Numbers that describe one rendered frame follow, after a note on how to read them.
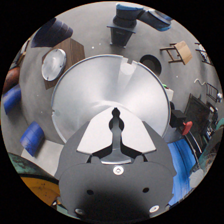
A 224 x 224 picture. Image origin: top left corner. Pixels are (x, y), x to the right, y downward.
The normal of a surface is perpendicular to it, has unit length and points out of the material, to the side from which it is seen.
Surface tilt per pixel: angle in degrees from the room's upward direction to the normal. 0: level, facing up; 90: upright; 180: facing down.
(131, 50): 0
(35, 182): 90
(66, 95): 7
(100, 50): 0
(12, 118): 90
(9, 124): 90
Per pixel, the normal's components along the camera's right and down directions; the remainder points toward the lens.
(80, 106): -0.07, 0.43
